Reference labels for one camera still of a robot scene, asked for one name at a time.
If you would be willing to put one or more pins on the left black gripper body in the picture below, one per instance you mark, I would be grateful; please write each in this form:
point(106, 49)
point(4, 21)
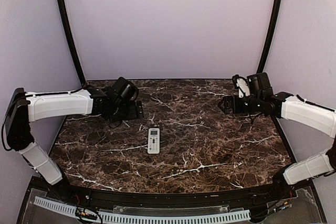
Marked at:
point(132, 114)

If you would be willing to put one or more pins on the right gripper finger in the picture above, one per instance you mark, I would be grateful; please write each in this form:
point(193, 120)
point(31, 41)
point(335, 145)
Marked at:
point(223, 107)
point(224, 99)

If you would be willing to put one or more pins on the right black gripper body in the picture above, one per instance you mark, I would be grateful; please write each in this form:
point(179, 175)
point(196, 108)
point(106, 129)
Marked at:
point(238, 108)

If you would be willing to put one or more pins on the grey remote control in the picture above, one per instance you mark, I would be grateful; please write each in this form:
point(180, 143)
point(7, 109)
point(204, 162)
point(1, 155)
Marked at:
point(153, 141)

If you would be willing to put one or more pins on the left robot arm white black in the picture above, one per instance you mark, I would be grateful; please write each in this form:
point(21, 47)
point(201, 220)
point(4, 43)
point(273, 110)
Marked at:
point(116, 103)

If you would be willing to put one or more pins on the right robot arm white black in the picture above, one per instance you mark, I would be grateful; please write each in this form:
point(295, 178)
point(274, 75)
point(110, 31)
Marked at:
point(255, 94)

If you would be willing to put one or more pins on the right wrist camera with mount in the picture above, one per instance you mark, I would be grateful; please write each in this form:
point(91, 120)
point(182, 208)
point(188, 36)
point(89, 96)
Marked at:
point(242, 85)

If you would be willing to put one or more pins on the black front rail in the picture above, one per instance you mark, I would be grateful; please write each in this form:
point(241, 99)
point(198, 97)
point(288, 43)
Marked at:
point(255, 197)

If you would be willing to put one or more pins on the white slotted cable duct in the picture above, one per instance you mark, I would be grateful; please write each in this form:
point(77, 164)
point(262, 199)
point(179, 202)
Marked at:
point(110, 217)

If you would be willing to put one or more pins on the right black frame post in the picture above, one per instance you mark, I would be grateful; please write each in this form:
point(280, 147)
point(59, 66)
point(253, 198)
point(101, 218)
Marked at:
point(269, 36)

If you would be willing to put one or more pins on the black frame post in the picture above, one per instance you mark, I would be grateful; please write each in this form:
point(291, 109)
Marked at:
point(269, 36)
point(70, 41)

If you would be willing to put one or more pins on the left black frame post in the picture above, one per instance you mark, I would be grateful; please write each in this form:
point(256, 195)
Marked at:
point(70, 41)

